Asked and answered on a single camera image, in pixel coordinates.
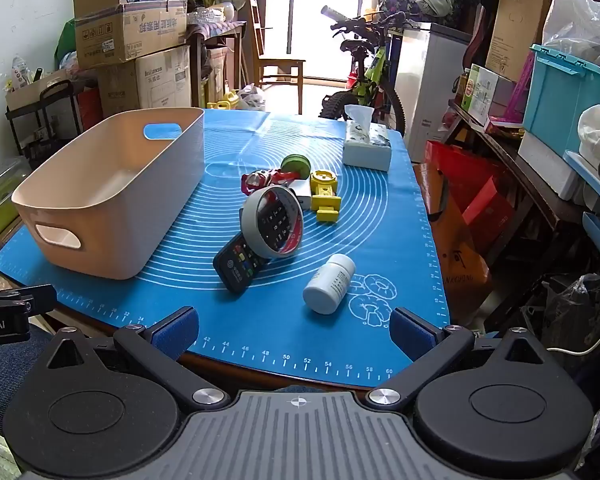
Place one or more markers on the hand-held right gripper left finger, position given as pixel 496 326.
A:
pixel 177 332

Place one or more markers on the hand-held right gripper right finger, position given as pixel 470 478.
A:
pixel 409 335

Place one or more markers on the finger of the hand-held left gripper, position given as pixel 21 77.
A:
pixel 15 299

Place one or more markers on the beige plastic basket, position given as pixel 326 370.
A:
pixel 130 200

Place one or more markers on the green round tin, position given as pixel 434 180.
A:
pixel 294 164

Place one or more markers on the person's denim leg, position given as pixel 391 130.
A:
pixel 10 365

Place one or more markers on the orange paper bag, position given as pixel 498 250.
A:
pixel 455 260

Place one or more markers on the black remote control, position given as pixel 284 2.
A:
pixel 237 267

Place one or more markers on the white pill bottle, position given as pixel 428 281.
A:
pixel 327 285

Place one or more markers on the blue silicone baking mat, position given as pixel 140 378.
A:
pixel 280 320

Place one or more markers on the grey tape roll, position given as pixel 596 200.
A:
pixel 250 215

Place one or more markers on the black plastic bag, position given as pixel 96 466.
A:
pixel 570 310

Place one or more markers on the red gift bags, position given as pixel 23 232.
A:
pixel 460 175

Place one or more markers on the small white box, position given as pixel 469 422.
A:
pixel 304 199

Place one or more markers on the red and white toy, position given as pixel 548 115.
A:
pixel 257 180

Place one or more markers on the patterned tissue pack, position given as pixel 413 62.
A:
pixel 367 152

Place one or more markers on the black utility cart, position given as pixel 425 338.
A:
pixel 55 115

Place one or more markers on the dark wooden shelf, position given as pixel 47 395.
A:
pixel 525 175

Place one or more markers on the small cardboard box with bottles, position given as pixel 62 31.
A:
pixel 30 91

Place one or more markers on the white foam box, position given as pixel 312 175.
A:
pixel 545 165

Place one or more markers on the yellow plastic jug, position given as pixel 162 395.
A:
pixel 220 105
pixel 232 97

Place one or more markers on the white chest freezer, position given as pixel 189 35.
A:
pixel 430 85

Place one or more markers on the green and white carton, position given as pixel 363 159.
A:
pixel 485 92

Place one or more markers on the green and black bicycle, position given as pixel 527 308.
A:
pixel 375 67

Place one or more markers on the teal storage bin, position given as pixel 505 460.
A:
pixel 555 100

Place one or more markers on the wooden chair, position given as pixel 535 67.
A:
pixel 280 65

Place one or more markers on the open brown cardboard box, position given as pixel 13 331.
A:
pixel 130 30

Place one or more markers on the wooden side table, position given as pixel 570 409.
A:
pixel 215 30

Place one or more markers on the tall brown cardboard box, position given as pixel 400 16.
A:
pixel 517 30

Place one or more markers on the large white plastic bag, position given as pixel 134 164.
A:
pixel 580 20

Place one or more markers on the pink plastic frame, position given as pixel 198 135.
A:
pixel 522 85

